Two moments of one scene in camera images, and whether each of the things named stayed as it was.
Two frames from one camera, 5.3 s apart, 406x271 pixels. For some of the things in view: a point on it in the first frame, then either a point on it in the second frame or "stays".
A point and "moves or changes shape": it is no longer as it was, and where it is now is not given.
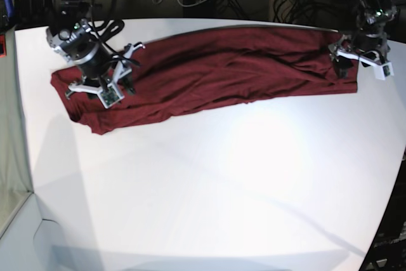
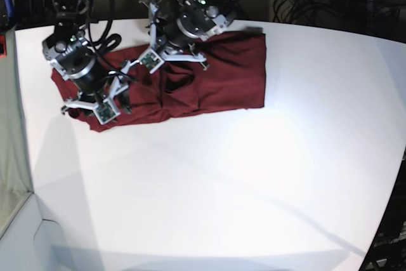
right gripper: [342, 47] → [153, 9]
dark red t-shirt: [181, 70] moves or changes shape
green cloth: [15, 182] stays
